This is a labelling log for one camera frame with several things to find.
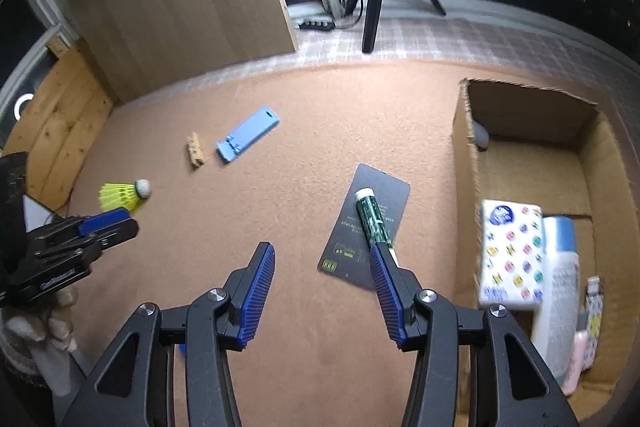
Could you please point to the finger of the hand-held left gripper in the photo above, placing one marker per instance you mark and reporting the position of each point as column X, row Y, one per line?
column 102, row 222

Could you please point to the plaid sheet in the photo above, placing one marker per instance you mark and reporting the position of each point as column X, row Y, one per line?
column 500, row 39

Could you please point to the small white case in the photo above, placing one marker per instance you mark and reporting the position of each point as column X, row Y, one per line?
column 482, row 137

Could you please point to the black card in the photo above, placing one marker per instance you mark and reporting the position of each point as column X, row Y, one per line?
column 380, row 187

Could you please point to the green patterned tube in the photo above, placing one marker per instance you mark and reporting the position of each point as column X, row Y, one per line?
column 372, row 219

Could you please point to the cardboard box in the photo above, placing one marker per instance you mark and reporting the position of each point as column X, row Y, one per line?
column 530, row 172

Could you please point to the black power strip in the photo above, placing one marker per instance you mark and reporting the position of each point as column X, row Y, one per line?
column 317, row 25

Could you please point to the pink tube with grey cap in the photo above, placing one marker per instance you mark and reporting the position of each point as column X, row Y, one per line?
column 577, row 357

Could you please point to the yellow shuttlecock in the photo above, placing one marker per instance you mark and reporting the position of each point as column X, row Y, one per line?
column 120, row 197

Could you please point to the blue round case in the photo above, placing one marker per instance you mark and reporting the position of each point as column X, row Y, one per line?
column 183, row 351

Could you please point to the wooden clothespin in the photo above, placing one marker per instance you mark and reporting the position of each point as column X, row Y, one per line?
column 196, row 152

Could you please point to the blue phone stand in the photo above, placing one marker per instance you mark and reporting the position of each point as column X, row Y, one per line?
column 250, row 132

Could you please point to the patterned lighter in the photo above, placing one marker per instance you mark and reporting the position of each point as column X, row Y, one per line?
column 593, row 317

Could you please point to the pine wood board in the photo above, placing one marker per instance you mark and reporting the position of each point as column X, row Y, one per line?
column 60, row 122

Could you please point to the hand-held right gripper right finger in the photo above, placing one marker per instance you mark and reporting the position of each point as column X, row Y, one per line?
column 387, row 297

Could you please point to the person's left hand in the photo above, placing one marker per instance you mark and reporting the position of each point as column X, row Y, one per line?
column 47, row 342

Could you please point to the wooden cabinet panel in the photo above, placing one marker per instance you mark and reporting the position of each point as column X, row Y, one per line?
column 185, row 2

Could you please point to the white bottle with blue cap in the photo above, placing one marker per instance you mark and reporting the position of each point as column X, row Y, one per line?
column 557, row 287

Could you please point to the patterned tissue pack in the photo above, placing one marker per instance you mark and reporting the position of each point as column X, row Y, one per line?
column 510, row 252

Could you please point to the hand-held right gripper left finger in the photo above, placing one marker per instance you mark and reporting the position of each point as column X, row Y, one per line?
column 255, row 297

